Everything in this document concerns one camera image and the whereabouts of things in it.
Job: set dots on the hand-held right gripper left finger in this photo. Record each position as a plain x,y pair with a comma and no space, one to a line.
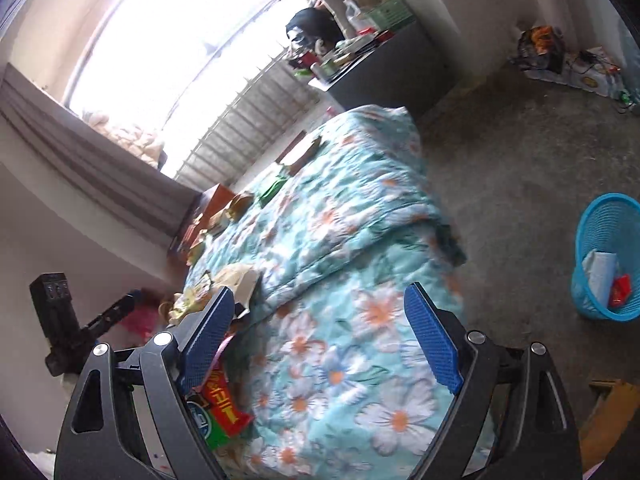
210,342

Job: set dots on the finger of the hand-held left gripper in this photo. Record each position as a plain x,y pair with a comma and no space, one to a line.
115,312

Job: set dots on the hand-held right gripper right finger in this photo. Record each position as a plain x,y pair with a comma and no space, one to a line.
432,342

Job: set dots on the pink towel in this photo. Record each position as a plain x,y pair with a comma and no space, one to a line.
145,320

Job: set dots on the green snack bag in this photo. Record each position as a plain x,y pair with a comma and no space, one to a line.
220,437

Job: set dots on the white blue carton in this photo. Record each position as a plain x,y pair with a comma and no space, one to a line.
602,267

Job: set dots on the red plastic bag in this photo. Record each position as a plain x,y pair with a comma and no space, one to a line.
620,291

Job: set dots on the blue plastic basket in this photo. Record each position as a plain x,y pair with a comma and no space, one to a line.
592,220

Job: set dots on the yellow green snack packet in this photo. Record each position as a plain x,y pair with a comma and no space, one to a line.
200,247

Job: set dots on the floral quilted blanket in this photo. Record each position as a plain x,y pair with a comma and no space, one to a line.
360,240

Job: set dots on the small brown striped packet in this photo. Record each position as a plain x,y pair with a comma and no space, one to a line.
237,205

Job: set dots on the orange cardboard box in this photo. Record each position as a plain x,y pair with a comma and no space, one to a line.
210,200

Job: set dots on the beige curtain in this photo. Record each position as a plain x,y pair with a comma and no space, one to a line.
100,160

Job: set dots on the bright green packet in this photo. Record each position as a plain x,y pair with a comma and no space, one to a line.
272,188

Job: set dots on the cream fluffy cloth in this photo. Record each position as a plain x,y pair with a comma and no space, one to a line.
130,135

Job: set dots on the brown wooden board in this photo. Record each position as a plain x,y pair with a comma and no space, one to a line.
612,420

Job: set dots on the metal window railing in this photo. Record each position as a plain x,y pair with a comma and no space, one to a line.
250,120

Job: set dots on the grey cabinet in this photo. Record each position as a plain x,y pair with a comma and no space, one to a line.
390,75

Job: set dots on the black bag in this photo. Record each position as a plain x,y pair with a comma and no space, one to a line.
312,27

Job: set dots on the green plastic basket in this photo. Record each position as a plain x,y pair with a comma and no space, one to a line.
392,12

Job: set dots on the white plastic jug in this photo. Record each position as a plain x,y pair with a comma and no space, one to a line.
355,15

